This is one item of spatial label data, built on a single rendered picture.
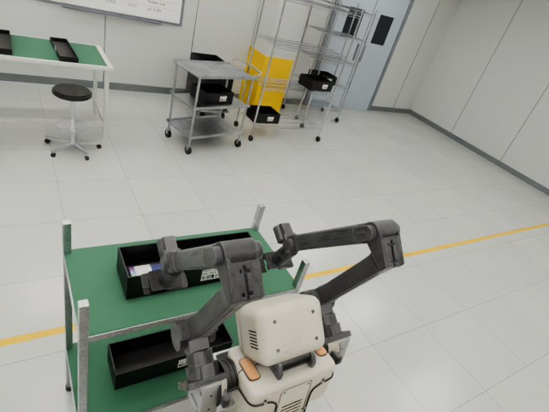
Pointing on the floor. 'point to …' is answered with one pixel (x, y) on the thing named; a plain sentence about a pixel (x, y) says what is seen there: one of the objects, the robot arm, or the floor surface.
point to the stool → (71, 92)
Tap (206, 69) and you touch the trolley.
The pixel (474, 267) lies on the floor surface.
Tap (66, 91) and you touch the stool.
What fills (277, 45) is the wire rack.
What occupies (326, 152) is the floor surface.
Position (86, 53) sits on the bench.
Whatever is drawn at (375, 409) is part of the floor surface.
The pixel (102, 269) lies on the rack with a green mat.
